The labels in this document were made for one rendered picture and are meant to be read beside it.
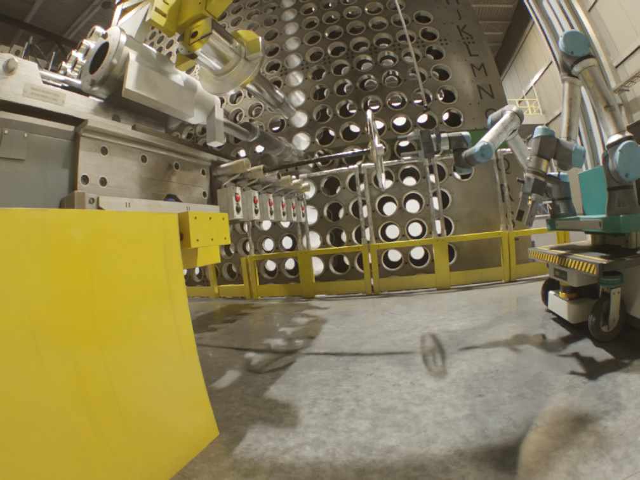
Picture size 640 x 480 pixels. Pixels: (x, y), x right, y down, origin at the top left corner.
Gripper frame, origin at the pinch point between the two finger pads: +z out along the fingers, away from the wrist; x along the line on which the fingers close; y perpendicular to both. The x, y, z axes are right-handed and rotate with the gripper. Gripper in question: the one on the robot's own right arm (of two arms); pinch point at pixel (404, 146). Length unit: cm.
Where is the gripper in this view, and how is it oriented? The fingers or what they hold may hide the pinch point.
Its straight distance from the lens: 136.3
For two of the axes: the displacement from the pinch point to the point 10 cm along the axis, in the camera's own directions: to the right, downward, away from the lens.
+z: -9.5, 1.0, 3.0
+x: -0.1, -9.6, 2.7
